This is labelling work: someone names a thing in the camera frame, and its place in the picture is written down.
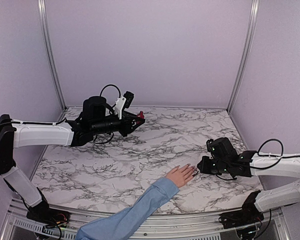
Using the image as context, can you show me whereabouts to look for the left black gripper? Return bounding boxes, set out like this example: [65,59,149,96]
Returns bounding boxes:
[91,110,145,137]

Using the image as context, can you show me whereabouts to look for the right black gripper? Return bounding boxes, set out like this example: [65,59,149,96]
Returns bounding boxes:
[197,156,230,176]

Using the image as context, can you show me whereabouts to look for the red nail polish bottle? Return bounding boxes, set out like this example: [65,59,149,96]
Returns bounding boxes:
[137,111,145,119]

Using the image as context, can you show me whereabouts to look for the blue sleeved forearm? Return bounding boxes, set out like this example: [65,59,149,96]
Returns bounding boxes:
[75,177,179,240]

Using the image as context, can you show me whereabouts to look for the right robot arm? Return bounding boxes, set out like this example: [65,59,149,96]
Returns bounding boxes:
[197,137,300,224]

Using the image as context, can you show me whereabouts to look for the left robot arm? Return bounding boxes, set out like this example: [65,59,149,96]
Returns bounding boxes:
[0,92,145,223]

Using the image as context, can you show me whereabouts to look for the mannequin hand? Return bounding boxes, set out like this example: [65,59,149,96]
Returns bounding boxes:
[165,164,196,188]

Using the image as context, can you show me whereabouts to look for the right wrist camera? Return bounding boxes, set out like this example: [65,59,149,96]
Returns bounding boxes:
[206,138,214,158]

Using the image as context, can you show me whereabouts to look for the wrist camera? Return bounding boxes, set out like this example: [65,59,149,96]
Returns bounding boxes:
[206,138,214,158]
[113,91,134,120]

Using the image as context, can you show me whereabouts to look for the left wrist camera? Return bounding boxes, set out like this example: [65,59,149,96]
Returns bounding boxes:
[113,91,134,120]

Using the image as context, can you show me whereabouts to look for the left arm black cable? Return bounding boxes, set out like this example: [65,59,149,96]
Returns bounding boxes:
[99,84,122,100]

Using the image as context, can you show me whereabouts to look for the left aluminium frame post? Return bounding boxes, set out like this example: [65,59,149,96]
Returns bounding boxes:
[37,0,67,111]

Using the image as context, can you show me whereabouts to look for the aluminium frame post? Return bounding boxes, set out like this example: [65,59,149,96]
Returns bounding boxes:
[226,0,260,115]
[37,0,67,111]

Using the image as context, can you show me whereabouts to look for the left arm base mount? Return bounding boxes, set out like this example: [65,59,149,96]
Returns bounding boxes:
[26,209,70,228]

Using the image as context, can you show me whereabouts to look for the front aluminium rail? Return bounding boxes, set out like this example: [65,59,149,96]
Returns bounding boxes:
[0,198,291,240]

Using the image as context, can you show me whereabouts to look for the right aluminium frame post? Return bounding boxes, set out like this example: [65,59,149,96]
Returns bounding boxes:
[226,0,260,115]

